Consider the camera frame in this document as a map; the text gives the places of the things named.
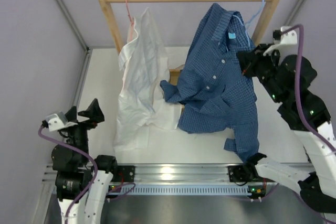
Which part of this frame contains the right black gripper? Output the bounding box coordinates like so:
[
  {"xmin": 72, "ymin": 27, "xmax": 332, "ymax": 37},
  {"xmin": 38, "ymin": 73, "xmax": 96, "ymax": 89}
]
[{"xmin": 237, "ymin": 44, "xmax": 286, "ymax": 104}]

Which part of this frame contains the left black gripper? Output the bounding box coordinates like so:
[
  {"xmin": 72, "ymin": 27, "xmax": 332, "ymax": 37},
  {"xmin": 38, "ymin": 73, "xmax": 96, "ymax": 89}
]
[{"xmin": 65, "ymin": 98, "xmax": 104, "ymax": 164}]

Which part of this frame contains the blue checkered shirt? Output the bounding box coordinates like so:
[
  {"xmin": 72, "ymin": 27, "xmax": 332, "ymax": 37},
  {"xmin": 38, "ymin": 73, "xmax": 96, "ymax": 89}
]
[{"xmin": 160, "ymin": 3, "xmax": 259, "ymax": 162}]

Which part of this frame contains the light blue wire hanger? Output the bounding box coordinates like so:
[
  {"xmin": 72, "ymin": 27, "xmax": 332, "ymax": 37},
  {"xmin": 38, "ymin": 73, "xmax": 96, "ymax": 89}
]
[{"xmin": 232, "ymin": 0, "xmax": 266, "ymax": 49}]

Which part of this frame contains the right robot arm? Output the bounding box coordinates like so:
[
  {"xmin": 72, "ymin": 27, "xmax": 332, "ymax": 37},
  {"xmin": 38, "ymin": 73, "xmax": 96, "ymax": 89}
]
[{"xmin": 231, "ymin": 44, "xmax": 335, "ymax": 214}]

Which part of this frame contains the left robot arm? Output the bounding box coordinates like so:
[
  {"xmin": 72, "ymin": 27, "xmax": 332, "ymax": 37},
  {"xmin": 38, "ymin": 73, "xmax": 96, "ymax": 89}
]
[{"xmin": 46, "ymin": 99, "xmax": 119, "ymax": 223}]

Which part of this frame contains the white shirt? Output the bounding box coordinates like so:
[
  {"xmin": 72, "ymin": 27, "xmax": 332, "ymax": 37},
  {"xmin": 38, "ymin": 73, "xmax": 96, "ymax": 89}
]
[{"xmin": 114, "ymin": 8, "xmax": 182, "ymax": 152}]

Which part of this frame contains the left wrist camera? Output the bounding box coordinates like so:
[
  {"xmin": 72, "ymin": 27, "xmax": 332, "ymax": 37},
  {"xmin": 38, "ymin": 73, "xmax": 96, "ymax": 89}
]
[{"xmin": 42, "ymin": 112, "xmax": 78, "ymax": 132}]

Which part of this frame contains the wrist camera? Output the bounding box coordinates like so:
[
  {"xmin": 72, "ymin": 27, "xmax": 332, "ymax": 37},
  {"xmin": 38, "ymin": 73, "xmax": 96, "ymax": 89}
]
[
  {"xmin": 263, "ymin": 26, "xmax": 298, "ymax": 56},
  {"xmin": 42, "ymin": 112, "xmax": 78, "ymax": 132}
]

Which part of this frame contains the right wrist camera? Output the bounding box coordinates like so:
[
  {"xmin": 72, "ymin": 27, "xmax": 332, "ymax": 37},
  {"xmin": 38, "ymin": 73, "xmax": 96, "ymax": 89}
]
[{"xmin": 263, "ymin": 26, "xmax": 298, "ymax": 56}]

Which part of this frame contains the slotted cable duct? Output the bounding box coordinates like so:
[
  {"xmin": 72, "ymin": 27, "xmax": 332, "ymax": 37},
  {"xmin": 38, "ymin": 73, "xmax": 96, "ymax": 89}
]
[{"xmin": 108, "ymin": 184, "xmax": 266, "ymax": 196}]

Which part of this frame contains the pink wire hanger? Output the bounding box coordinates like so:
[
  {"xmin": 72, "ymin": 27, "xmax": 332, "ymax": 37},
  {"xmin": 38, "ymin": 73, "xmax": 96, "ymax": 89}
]
[{"xmin": 125, "ymin": 0, "xmax": 134, "ymax": 42}]

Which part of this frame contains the aluminium mounting rail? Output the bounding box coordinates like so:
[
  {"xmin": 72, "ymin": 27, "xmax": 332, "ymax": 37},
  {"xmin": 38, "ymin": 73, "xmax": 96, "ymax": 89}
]
[{"xmin": 41, "ymin": 163, "xmax": 316, "ymax": 183}]

